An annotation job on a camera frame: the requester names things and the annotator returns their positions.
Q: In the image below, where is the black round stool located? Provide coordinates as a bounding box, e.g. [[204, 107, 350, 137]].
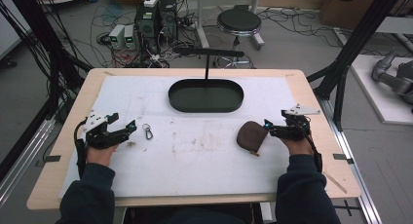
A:
[[214, 4, 265, 69]]

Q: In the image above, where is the black oval tray with stand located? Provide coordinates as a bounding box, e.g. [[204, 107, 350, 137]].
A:
[[168, 47, 245, 114]]

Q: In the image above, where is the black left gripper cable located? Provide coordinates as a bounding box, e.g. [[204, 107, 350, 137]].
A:
[[73, 118, 90, 180]]

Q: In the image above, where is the black frame post with cables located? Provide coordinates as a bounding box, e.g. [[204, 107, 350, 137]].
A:
[[0, 0, 94, 125]]

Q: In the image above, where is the silver keyring with clasp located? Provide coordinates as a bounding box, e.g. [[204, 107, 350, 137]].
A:
[[141, 123, 154, 141]]

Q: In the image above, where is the person's left hand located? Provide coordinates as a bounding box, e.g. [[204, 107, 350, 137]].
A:
[[85, 143, 119, 168]]

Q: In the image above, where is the aluminium frame rail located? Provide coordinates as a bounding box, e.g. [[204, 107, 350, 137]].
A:
[[317, 96, 384, 224], [0, 116, 56, 207]]

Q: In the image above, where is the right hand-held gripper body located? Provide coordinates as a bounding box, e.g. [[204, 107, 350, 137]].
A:
[[280, 103, 321, 142]]

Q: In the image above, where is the brown cardboard box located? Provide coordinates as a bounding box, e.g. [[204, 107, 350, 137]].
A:
[[319, 0, 395, 31]]

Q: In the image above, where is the person's right hand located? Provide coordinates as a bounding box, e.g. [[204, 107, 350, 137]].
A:
[[281, 134, 316, 158]]

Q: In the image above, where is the grey power supply unit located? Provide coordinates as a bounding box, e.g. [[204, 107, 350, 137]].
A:
[[108, 23, 127, 51], [123, 24, 136, 51]]

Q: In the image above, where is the brown leather pouch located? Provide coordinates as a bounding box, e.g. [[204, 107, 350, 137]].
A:
[[236, 120, 270, 158]]

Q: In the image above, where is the white desk leg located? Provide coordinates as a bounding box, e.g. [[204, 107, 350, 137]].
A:
[[248, 0, 266, 52], [194, 0, 211, 50]]

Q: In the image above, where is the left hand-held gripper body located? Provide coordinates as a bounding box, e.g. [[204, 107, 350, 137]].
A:
[[83, 110, 129, 150]]

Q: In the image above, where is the black tape strip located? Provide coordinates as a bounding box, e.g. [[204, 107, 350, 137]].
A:
[[332, 153, 355, 165], [43, 154, 62, 164]]

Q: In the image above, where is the thin wooden stick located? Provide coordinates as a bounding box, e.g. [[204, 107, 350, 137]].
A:
[[322, 170, 349, 195]]

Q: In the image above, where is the white table mat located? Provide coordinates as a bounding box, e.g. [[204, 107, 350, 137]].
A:
[[57, 75, 307, 200]]

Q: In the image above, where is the tangle of floor cables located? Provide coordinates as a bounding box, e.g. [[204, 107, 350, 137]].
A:
[[90, 3, 208, 69]]

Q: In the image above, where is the white platform board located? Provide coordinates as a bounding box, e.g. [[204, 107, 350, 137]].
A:
[[350, 54, 413, 127]]

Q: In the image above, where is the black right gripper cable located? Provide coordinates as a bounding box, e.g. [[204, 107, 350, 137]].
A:
[[300, 121, 324, 174]]

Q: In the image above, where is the person's lap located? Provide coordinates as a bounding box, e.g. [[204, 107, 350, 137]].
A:
[[122, 202, 263, 224]]

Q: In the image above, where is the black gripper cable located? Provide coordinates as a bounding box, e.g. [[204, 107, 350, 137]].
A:
[[300, 121, 324, 174], [73, 118, 90, 180]]

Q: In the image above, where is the black computer tower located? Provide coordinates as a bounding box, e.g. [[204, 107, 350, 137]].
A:
[[133, 0, 162, 56], [158, 0, 179, 42]]

